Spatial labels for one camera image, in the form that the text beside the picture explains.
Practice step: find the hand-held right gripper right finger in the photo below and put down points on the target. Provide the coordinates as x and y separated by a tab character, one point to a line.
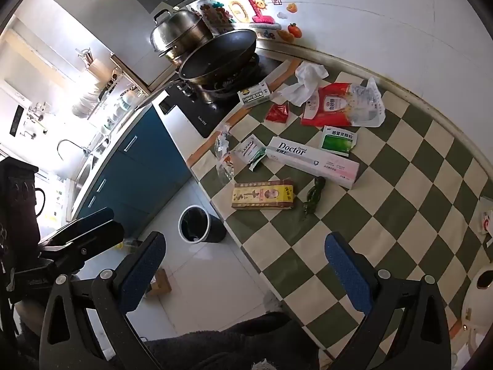
346	271

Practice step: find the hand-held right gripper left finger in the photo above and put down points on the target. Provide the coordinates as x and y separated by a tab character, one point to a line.
141	271

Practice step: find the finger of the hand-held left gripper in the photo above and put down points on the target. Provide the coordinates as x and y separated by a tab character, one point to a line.
96	239
86	219

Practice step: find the black trash bin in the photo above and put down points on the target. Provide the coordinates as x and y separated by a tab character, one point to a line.
200	225

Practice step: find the green medicine sachet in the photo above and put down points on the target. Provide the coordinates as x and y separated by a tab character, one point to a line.
339	141

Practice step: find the small green white medicine box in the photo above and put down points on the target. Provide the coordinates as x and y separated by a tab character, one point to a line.
254	94

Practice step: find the cardboard box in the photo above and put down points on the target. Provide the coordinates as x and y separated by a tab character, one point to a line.
160	284

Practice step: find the steel sink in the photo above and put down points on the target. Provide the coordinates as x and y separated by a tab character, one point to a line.
86	177

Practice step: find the blue kitchen cabinet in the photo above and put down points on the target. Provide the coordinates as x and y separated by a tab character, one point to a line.
138	169

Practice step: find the sink faucet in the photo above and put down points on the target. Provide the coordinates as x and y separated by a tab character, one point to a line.
69	146

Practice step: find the green plastic scrap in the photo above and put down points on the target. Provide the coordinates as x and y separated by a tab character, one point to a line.
314	199

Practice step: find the green white checkered tablecloth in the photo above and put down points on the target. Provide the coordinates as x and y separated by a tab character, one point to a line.
404	200

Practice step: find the brown yellow carton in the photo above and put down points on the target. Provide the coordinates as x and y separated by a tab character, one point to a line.
264	196

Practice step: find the person's dark trousers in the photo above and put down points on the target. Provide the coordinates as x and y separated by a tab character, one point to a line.
231	339

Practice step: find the white pink toothpaste box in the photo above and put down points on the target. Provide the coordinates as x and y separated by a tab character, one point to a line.
316	160

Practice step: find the dish rack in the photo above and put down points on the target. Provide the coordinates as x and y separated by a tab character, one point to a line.
104	100

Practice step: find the white round appliance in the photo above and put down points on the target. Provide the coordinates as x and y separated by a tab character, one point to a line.
479	308

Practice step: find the crumpled clear plastic wrapper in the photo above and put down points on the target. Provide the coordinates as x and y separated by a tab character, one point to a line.
225	158

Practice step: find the torn green wrapper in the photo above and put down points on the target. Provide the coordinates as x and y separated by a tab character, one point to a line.
256	160

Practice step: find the white red packet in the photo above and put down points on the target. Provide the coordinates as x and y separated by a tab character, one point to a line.
487	221

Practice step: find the black gas stove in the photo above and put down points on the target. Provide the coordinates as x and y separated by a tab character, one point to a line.
192	108

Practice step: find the small white sachet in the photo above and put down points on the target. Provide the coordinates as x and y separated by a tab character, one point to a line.
245	149

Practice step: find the red sugar bag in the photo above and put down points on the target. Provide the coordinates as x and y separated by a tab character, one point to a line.
325	106

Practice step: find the clear printed plastic bag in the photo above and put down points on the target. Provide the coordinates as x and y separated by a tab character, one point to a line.
368	104

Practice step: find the small red sachet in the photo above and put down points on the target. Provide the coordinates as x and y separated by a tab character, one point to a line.
278	113

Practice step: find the white crumpled tissue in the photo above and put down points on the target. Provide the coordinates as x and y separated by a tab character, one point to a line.
304	83

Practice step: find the black wok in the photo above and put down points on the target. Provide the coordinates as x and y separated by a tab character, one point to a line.
215	57

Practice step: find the steel steamer pot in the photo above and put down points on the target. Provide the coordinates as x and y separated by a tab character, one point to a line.
179	32

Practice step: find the white wall water heater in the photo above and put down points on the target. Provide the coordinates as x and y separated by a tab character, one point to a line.
17	121

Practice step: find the persimmon wall sticker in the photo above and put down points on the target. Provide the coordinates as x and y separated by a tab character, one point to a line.
294	30

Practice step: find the pink letter wall sticker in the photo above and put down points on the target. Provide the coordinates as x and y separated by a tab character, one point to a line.
259	14

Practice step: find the orange fruit wall sticker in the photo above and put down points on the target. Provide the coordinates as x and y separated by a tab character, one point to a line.
291	7

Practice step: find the sun wall sticker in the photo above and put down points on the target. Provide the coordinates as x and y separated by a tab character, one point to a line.
260	4

